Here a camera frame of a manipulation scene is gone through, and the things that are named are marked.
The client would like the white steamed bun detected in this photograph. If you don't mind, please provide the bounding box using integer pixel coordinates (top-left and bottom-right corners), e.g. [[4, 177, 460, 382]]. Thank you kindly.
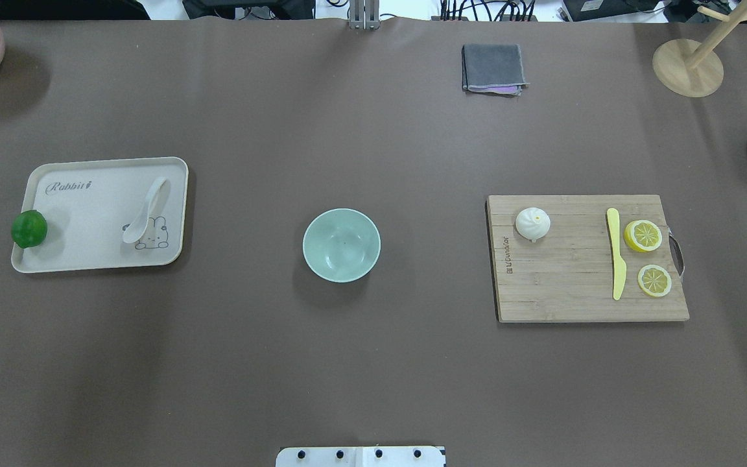
[[515, 207, 551, 243]]

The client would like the white ceramic soup spoon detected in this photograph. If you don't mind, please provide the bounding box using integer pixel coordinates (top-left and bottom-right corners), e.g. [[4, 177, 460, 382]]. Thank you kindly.
[[122, 176, 171, 243]]

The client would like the light green ceramic bowl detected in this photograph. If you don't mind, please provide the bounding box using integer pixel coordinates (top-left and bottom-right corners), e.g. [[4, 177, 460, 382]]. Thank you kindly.
[[302, 209, 381, 283]]

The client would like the bamboo cutting board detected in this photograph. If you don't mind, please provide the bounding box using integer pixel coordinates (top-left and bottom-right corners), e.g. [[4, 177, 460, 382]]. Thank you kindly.
[[487, 195, 689, 323]]

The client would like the folded grey cloth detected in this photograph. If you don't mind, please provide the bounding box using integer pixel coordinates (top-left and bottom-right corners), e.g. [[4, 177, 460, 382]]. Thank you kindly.
[[460, 43, 530, 97]]

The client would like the yellow plastic knife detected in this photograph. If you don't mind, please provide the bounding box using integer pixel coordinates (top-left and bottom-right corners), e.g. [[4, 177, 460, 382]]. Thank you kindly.
[[606, 208, 626, 301]]

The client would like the thick lemon half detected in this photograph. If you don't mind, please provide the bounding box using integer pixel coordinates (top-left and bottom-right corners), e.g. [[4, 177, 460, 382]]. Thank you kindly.
[[623, 219, 663, 252]]

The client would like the thin lemon slice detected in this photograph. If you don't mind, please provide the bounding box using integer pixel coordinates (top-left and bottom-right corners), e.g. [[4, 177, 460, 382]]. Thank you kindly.
[[637, 264, 672, 298]]

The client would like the beige rabbit serving tray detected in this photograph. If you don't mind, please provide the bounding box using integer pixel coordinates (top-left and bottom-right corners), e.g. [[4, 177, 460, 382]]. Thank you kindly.
[[11, 157, 189, 273]]

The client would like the green lime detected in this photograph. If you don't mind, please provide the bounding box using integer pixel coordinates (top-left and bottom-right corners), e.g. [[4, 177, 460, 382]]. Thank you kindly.
[[10, 210, 48, 249]]

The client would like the wooden mug tree stand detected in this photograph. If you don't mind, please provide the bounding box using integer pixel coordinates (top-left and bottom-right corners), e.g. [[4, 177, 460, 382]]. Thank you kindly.
[[652, 1, 747, 98]]

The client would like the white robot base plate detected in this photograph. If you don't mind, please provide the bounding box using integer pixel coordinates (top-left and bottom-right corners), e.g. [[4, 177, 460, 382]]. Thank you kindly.
[[275, 446, 447, 466]]

